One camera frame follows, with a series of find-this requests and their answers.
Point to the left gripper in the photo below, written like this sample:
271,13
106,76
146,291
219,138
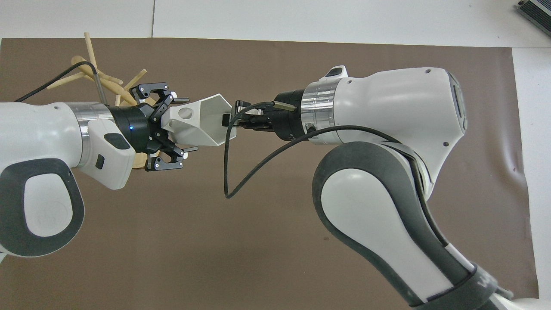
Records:
133,125

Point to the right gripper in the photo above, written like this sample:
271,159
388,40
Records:
287,122

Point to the white angular cup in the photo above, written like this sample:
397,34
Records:
202,120

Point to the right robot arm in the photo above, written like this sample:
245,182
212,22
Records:
387,103

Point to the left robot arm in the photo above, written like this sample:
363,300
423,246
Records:
38,129

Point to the wooden utensils bundle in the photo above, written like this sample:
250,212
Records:
92,54

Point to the grey ribbed device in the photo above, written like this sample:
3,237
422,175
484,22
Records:
538,10

